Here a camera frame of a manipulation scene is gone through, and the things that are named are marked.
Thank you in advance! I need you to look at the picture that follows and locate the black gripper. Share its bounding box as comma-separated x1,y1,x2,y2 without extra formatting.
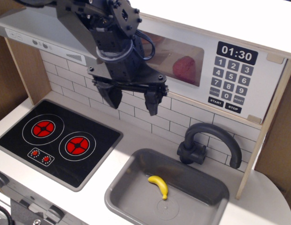
87,46,168,116

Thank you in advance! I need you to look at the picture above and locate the wooden microwave cabinet frame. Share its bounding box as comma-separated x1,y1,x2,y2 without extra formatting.
140,13,291,200

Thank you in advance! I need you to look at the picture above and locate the black toy stovetop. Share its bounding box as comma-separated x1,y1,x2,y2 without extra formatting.
0,100,123,192

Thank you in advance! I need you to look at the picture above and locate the red toy food in microwave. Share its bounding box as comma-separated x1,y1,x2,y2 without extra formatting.
172,56,196,84

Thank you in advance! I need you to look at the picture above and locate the yellow toy banana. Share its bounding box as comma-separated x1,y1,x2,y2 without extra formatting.
148,175,168,200

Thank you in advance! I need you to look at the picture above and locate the grey range hood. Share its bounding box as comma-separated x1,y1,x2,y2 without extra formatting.
0,7,103,67

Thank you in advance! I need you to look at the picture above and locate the black cable at bottom left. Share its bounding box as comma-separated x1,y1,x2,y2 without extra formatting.
0,204,15,225

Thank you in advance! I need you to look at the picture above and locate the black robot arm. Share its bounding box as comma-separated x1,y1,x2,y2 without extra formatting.
21,0,168,116

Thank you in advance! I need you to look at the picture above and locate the grey toy sink basin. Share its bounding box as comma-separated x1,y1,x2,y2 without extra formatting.
105,149,230,225

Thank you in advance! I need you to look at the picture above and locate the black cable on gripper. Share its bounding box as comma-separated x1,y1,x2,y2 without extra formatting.
136,30,156,61

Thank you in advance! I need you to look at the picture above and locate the dark grey toy faucet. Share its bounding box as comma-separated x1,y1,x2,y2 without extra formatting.
176,122,243,169

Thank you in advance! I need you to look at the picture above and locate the white toy microwave door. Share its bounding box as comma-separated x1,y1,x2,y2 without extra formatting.
139,23,286,124

